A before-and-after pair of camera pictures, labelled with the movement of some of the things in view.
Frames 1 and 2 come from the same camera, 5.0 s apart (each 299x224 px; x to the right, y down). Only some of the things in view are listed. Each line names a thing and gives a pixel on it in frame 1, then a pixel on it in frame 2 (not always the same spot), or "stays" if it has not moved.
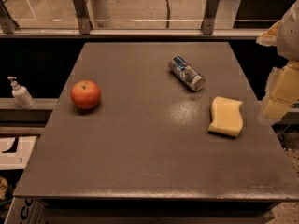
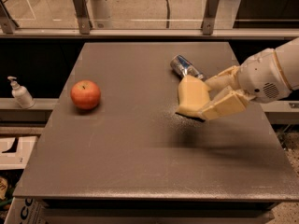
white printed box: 26,210 stays
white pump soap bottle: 21,95 stays
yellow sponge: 226,119 → 193,94
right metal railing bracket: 211,6 stays
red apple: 85,94 stays
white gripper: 289,36 → 261,75
